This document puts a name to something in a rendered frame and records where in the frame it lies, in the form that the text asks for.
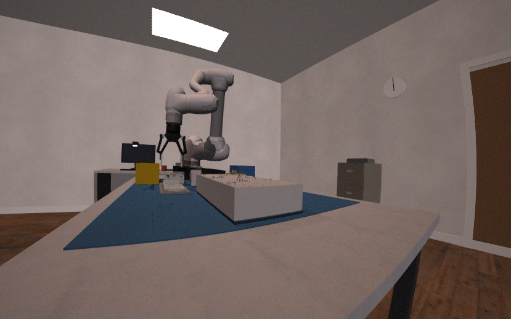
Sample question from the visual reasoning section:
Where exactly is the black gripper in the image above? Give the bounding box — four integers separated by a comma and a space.
157, 124, 187, 167

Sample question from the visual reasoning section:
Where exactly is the dark blue bench mat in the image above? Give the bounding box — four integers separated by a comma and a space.
63, 180, 360, 251

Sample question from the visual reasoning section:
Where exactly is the yellow open-top bin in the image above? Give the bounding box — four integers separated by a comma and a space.
136, 163, 160, 184

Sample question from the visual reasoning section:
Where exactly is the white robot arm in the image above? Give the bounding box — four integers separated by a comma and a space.
165, 68, 234, 169

